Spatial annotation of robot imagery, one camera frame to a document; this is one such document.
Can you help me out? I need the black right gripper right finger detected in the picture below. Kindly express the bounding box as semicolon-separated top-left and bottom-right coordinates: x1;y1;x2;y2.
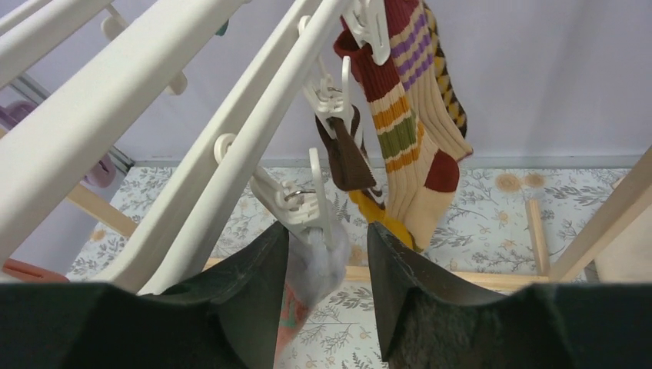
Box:
368;223;651;368

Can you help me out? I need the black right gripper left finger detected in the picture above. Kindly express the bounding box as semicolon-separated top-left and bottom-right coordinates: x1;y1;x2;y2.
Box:
1;223;288;368

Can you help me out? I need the pink green patterned sock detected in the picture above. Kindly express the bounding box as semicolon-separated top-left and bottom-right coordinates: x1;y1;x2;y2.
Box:
275;221;351;358

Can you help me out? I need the wooden clothes rack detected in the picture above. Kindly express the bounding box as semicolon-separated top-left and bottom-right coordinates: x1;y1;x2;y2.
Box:
68;167;622;291

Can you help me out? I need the beige purple striped sock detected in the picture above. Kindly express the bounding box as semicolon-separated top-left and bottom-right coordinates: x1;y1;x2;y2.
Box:
384;0;473;161

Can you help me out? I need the white plastic clip hanger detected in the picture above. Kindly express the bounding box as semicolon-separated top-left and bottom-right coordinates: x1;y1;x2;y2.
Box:
1;1;366;294

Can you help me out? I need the floral patterned mat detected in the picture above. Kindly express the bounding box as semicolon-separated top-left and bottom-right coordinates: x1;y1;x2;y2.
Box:
66;167;629;368

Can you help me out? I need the beige maroon striped sock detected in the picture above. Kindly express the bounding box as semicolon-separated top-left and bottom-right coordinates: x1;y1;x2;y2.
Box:
333;29;460;252

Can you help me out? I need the mustard yellow sock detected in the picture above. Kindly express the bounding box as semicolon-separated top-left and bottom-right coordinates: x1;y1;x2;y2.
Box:
315;106;415;250

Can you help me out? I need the beige cloth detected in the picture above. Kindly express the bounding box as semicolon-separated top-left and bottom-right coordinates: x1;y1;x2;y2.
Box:
594;207;651;283

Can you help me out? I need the pink clothes peg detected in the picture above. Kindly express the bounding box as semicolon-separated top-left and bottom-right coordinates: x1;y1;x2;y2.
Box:
1;258;68;283

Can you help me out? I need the brown argyle sock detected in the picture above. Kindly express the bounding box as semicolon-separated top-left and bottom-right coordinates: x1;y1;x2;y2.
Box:
424;3;467;138

